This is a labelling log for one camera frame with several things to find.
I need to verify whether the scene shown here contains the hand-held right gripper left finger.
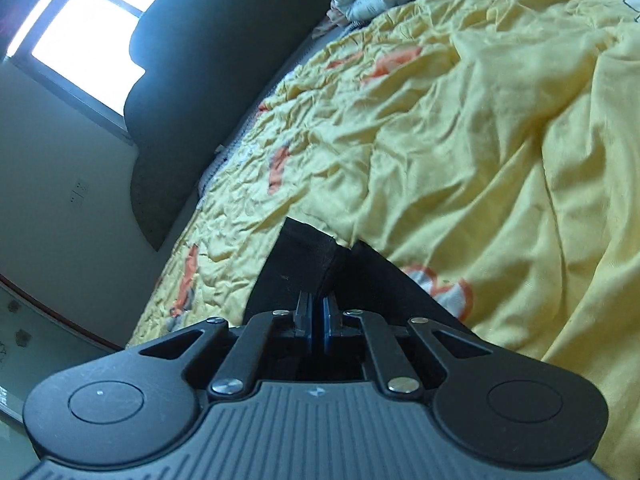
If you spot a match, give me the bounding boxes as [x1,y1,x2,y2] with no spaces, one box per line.
[131,292,316,401]

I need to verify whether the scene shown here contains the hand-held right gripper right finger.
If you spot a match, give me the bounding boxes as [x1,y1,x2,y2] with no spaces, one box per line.
[322,292,495,397]

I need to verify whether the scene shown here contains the black pants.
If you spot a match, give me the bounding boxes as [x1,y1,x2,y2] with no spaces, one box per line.
[246,216,475,342]

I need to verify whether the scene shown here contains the yellow printed quilt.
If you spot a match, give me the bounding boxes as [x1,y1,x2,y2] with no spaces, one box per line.
[127,0,640,480]

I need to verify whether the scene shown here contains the white wardrobe with stickers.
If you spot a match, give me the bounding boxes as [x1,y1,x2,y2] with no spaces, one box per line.
[0,272,126,461]

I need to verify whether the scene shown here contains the dark padded headboard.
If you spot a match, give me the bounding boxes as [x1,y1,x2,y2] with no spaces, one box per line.
[122,0,347,253]

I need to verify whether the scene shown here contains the window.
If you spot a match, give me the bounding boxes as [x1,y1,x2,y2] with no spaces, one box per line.
[0,0,205,132]

